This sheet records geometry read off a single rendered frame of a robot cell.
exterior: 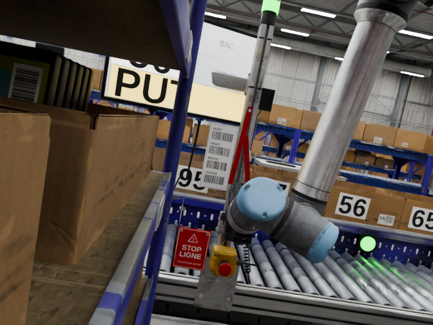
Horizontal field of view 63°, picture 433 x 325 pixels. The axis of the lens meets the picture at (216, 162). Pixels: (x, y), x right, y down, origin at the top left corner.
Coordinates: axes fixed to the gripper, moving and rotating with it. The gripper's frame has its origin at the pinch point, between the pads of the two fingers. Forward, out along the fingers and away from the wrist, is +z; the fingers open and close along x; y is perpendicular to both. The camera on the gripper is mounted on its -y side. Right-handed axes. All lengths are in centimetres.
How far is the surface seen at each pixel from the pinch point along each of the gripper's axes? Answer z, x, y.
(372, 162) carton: 809, 534, -460
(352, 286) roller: 28, 52, 8
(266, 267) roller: 32.0, 20.3, 5.6
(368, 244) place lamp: 57, 76, -16
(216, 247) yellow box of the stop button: 5.5, -2.8, 6.2
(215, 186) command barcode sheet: -0.9, -6.3, -11.0
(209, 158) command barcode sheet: -4.8, -9.7, -17.7
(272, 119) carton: 422, 118, -301
